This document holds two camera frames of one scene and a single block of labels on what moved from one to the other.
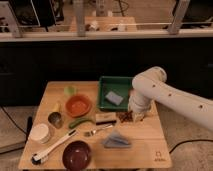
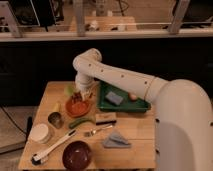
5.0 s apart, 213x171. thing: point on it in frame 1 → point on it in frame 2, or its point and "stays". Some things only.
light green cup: x=70 y=90 stays
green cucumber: x=80 y=120 stays
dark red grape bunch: x=125 y=116 → x=76 y=97
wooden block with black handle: x=109 y=119 stays
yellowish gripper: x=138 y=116 → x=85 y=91
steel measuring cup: x=55 y=119 stays
